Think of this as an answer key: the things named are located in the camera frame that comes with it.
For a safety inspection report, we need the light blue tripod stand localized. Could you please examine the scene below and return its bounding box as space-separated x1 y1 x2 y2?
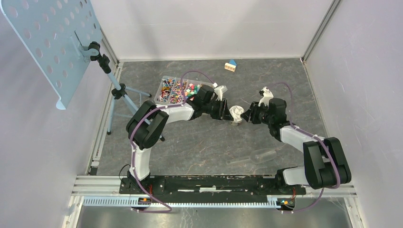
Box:
77 41 152 135

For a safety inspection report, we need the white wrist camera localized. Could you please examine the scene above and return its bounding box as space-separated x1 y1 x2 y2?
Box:
212 83 228 101
258 86 274 106

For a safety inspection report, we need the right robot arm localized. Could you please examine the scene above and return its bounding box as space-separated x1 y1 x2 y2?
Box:
241 98 352 194

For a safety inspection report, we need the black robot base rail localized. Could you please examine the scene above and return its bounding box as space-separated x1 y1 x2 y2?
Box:
119 175 306 204

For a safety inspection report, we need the clear compartment candy box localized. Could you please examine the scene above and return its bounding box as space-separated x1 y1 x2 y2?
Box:
154 76 212 105

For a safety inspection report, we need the round jar lid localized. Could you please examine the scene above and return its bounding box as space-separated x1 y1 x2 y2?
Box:
229 105 244 120

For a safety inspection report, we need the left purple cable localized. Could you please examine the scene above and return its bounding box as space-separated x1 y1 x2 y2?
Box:
129 69 218 214

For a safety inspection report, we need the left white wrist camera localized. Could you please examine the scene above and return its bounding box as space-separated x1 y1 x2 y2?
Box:
212 83 228 101

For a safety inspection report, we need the purple cable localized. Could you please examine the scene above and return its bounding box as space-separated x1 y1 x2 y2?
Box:
129 69 218 214
269 82 341 214

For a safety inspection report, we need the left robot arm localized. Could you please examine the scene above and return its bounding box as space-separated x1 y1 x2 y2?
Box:
126 84 234 194

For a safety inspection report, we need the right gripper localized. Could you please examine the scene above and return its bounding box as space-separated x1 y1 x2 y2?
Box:
240 102 273 126

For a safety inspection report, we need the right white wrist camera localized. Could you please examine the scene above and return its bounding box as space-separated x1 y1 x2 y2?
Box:
258 86 274 106

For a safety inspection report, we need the clear round plastic jar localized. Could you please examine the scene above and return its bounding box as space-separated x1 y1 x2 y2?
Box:
231 118 243 126

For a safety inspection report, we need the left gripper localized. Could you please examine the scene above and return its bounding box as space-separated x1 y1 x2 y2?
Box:
203 99 233 123

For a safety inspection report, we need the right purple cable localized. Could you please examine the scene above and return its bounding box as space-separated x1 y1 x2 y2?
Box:
269 82 341 214

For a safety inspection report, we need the clear plastic scoop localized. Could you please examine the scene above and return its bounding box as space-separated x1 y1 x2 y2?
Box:
226 149 277 165

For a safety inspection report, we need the toy block house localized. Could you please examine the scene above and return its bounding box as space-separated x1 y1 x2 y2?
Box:
224 59 237 72

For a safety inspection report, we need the light blue perforated board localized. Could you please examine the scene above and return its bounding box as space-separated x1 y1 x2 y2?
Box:
0 0 102 110

